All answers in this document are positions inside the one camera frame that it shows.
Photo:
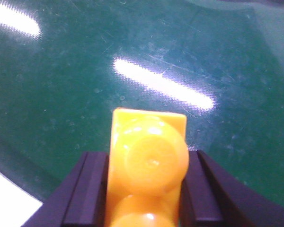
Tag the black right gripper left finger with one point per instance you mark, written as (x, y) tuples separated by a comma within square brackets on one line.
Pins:
[(80, 199)]

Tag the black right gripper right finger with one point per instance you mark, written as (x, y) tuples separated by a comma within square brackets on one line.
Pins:
[(211, 197)]

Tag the yellow studded toy brick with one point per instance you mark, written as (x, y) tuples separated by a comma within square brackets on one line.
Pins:
[(148, 161)]

